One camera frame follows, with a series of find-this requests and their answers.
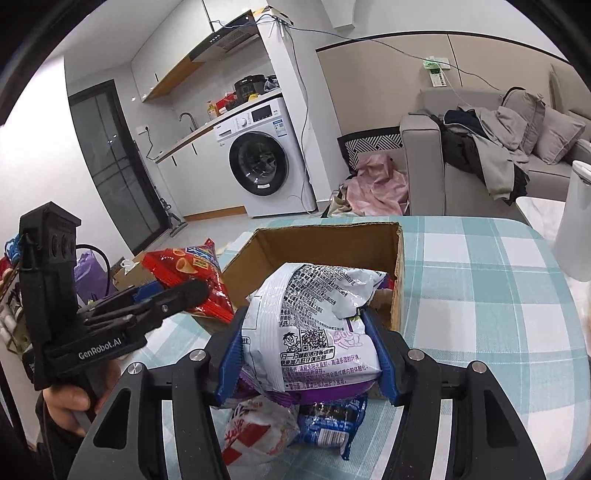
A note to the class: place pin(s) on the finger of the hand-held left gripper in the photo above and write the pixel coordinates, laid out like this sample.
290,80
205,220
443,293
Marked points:
147,290
184,295

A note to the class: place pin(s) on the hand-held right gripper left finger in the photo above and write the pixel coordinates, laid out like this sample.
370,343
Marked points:
231,364

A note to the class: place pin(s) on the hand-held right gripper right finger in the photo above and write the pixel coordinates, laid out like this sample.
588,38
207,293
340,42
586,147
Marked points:
384,364

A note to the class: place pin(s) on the red cone snack bag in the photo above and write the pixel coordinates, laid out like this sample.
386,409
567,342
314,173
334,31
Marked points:
184,265

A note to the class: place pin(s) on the purple white snack bag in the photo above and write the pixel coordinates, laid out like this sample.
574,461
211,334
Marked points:
314,323

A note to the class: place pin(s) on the brown cardboard box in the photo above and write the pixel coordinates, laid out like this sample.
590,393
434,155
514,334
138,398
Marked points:
295,244

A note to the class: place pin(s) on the person's left forearm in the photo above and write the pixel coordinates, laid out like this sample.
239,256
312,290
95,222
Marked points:
27,457

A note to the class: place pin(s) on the person's left hand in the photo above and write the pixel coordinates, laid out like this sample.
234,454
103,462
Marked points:
64,401

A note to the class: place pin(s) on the small printed cardboard carton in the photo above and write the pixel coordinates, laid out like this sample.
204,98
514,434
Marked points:
134,274

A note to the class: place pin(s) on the cluttered storage shelf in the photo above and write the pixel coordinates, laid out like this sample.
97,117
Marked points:
11,314

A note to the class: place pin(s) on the purple plastic bag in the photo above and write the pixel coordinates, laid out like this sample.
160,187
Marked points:
92,277

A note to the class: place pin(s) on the stick vacuum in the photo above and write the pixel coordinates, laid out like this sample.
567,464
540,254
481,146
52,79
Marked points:
174,221

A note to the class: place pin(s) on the red white snack bag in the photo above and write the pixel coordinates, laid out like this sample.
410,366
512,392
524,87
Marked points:
254,438

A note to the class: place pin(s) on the blue silver snack bag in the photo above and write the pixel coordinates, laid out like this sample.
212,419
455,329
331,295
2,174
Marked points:
328,424

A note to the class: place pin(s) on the teal white checkered tablecloth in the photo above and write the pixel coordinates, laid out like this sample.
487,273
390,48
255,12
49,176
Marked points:
461,300

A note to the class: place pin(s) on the black glass door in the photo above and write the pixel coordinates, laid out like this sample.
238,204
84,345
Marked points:
106,161

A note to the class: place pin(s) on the white washing machine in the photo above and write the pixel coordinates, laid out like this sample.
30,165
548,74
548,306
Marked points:
277,194

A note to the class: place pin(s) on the beige tote bag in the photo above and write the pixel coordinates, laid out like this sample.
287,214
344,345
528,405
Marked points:
339,203

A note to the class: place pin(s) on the curved metal faucet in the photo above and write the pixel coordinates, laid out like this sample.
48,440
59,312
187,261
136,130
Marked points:
188,121

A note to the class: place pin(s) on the pink cloth pile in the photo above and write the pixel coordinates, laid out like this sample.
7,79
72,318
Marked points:
378,184

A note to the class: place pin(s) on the yellow bottle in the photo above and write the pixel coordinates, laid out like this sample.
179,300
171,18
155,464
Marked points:
211,111

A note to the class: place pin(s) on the grey sofa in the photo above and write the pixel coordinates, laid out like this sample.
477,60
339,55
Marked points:
425,175

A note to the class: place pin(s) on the red box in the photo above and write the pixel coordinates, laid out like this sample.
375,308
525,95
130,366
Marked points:
226,104

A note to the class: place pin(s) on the black electric cooker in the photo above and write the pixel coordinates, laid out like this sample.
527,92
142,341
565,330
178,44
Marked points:
249,87

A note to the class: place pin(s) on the black white patterned basket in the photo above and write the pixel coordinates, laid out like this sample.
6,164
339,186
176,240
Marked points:
369,141

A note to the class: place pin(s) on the grey cloth bundle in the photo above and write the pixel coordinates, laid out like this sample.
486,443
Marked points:
271,84

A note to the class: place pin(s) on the dark jacket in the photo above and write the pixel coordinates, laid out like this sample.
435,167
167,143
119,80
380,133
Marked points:
461,143

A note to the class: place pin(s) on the grey jacket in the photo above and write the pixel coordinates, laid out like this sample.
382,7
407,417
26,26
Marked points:
498,157

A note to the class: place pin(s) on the white trash bin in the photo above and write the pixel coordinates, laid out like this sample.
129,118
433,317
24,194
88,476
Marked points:
575,221

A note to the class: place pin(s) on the silver range hood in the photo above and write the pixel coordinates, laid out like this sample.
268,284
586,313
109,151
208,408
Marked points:
231,37

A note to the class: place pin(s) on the dark grey cushion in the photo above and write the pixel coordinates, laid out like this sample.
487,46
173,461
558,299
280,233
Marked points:
524,115

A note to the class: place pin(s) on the light grey cushion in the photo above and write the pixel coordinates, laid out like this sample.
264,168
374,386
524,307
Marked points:
558,136

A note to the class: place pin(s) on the white router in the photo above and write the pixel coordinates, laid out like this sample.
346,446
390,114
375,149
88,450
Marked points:
280,16

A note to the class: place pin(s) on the white wall socket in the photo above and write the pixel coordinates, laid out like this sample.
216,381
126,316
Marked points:
144,129

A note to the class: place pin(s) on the white wall cabinet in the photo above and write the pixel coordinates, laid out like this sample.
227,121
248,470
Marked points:
157,69

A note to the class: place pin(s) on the green white wall outlet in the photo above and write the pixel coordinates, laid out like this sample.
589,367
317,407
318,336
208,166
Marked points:
436,71

